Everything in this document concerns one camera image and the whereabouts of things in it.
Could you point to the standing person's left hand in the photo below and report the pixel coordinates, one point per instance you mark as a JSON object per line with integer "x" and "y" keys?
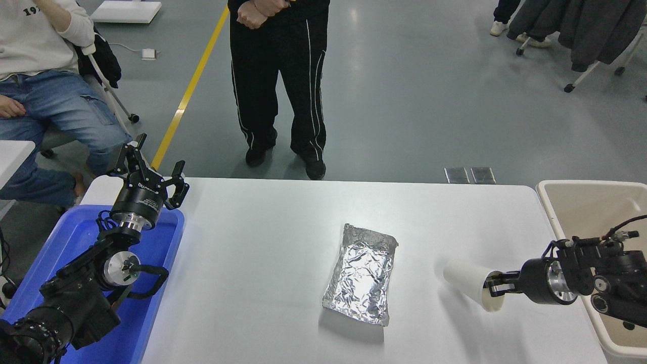
{"x": 273, "y": 6}

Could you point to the white side table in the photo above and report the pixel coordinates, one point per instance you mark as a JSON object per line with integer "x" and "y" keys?
{"x": 12, "y": 156}

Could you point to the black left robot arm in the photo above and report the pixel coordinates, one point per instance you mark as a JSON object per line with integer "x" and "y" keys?
{"x": 76, "y": 303}

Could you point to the seated person's forearm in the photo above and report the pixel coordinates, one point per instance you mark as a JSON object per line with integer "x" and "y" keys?
{"x": 58, "y": 15}

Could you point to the large pale bin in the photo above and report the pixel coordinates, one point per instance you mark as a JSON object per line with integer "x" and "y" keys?
{"x": 581, "y": 207}

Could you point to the crumpled foil tray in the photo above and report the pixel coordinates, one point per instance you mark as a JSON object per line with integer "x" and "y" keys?
{"x": 361, "y": 275}

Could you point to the blue plastic tray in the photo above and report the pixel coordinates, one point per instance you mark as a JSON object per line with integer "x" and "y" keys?
{"x": 151, "y": 283}

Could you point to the white frame chair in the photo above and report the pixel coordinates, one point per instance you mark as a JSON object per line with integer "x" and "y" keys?
{"x": 112, "y": 93}

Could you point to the seated person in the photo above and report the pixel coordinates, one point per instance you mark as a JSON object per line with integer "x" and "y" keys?
{"x": 55, "y": 101}

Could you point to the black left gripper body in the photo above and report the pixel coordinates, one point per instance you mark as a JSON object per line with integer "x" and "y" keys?
{"x": 140, "y": 199}

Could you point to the standing person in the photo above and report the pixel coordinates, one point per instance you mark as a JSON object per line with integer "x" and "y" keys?
{"x": 298, "y": 76}

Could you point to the white wheeled coat rack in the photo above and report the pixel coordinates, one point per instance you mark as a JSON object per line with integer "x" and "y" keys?
{"x": 584, "y": 76}

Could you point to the white paper cup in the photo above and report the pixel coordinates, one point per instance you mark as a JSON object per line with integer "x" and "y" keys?
{"x": 467, "y": 280}

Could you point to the metal floor plate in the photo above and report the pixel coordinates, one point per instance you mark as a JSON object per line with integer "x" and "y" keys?
{"x": 457, "y": 175}
{"x": 483, "y": 175}

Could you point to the white flat floor platform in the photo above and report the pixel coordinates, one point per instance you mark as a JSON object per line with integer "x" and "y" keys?
{"x": 126, "y": 10}

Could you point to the large grey hanging coat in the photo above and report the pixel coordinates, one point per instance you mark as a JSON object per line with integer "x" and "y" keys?
{"x": 601, "y": 30}

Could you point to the white power adapter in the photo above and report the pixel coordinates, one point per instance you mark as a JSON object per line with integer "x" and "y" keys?
{"x": 148, "y": 53}

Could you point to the standing person's right hand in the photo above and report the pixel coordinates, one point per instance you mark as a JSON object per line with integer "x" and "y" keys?
{"x": 251, "y": 16}

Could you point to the black jacket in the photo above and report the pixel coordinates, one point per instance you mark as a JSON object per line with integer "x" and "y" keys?
{"x": 103, "y": 63}

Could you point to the seated person's hand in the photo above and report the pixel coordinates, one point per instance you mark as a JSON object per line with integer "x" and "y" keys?
{"x": 10, "y": 107}

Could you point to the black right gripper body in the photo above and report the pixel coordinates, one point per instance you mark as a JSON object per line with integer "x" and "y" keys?
{"x": 535, "y": 280}

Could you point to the person with pale shoes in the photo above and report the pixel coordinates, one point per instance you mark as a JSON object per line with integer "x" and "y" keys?
{"x": 500, "y": 25}

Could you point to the small dark hanging coat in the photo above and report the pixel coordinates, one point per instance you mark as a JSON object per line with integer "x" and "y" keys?
{"x": 541, "y": 17}

